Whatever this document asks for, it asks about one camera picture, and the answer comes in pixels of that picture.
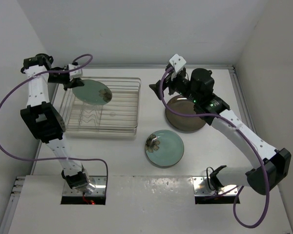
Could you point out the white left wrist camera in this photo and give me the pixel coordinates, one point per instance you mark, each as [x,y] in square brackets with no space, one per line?
[75,71]

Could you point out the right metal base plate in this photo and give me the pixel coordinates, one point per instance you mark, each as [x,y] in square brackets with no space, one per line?
[202,189]

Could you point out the brown round plate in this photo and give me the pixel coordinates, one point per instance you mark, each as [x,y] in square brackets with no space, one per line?
[184,124]

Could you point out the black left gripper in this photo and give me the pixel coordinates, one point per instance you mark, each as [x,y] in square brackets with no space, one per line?
[75,82]

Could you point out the metal base plate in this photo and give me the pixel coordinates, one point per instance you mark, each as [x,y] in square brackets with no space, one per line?
[202,189]
[96,187]

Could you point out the wire dish rack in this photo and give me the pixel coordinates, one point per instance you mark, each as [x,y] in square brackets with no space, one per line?
[115,113]

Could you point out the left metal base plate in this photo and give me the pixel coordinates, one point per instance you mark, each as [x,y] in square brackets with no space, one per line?
[96,187]

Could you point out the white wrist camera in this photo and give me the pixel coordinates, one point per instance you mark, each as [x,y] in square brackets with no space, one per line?
[177,62]
[75,71]

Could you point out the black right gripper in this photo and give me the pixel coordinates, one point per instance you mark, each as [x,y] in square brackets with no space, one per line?
[169,83]

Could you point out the large green floral plate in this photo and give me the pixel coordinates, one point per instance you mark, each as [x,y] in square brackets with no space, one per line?
[164,148]

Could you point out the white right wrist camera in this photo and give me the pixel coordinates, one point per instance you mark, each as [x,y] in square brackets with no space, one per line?
[177,62]

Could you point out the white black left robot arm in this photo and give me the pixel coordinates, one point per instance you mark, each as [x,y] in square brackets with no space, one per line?
[45,122]

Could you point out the small green floral plate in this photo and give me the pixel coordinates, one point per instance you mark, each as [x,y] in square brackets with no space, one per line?
[93,92]

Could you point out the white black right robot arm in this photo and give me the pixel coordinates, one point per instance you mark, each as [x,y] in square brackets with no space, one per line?
[269,165]

